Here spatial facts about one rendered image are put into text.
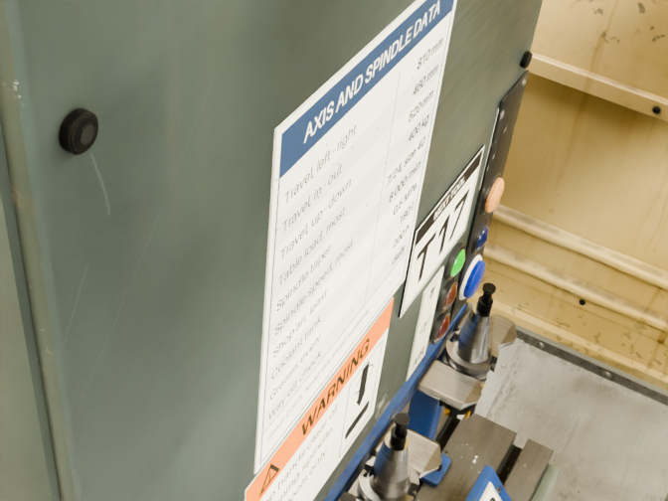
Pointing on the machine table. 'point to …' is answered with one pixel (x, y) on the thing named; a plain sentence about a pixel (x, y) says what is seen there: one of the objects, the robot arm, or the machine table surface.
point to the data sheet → (345, 210)
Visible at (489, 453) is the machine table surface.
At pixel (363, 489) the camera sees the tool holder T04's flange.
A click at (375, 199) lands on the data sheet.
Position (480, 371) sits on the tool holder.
